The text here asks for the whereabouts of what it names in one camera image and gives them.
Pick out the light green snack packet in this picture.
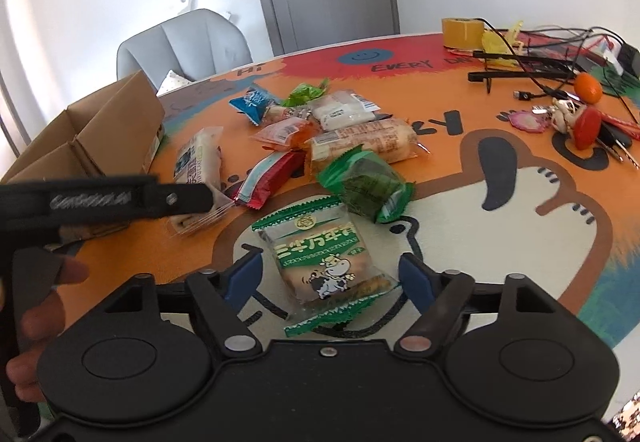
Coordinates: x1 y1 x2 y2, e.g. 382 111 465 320
282 79 331 108

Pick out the black usb cable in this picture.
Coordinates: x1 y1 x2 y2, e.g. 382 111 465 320
512 72 576 102

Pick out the white dotted cushion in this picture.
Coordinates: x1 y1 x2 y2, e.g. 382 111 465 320
156 70 193 97

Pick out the clear white rice snack packet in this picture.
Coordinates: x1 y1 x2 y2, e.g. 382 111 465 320
170 128 236 237

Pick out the blue snack packet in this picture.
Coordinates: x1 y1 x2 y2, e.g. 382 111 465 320
229 86 281 127

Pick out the yellow plastic bag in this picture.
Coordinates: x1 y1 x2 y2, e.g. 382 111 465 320
481 20 531 67

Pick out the colourful printed table mat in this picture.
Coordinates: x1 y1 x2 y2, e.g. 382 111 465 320
0 32 640 358

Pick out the flat red box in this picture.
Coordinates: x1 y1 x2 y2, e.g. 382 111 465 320
520 32 621 67

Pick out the red oval charm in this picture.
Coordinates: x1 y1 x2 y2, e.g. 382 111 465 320
572 106 602 151

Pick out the person's left hand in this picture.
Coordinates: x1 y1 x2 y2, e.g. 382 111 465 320
6 258 91 404

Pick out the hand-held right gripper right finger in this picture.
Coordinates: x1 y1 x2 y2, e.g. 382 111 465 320
394 252 564 357

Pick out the long orange bread packet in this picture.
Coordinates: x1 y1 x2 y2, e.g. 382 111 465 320
305 118 431 177

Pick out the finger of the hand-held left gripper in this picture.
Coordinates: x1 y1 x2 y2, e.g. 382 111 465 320
144 182 215 219

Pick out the bunch of keys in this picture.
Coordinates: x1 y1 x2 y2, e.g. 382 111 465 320
597 119 640 170

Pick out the black power adapter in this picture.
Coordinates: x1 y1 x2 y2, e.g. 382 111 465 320
617 44 640 72

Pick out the yellow tape roll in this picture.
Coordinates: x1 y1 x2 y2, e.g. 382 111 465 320
441 18 485 50

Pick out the grey padded chair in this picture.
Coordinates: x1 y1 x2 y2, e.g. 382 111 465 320
116 8 254 92

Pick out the brown cardboard box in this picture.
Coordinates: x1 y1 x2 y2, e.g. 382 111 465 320
0 70 167 243

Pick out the red snack packet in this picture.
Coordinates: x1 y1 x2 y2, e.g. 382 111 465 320
234 151 307 210

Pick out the dark green cake packet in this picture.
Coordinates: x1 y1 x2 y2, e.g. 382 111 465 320
317 144 417 224

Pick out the tangerine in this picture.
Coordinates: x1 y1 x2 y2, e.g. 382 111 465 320
572 73 603 104

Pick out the white labelled snack packet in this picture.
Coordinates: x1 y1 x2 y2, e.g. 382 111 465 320
307 90 381 131

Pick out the small figure keychain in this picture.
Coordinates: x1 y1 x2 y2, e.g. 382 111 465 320
550 99 581 133

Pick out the small orange snack packet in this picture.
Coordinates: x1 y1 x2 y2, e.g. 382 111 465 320
250 117 321 153

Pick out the black power cable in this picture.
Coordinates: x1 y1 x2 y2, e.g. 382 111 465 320
482 19 640 123

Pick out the clear chicken feet snack packet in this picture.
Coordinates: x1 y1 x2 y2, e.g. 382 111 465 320
262 104 313 125

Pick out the black metal stand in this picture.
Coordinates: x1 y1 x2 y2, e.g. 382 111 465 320
467 49 576 95

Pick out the green cow print cracker packet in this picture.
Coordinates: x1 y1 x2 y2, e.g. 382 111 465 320
251 196 401 338

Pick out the pink keychain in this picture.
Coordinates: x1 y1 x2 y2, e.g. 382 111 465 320
497 106 551 135

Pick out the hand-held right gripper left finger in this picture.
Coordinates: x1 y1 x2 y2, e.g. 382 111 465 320
102 252 266 358

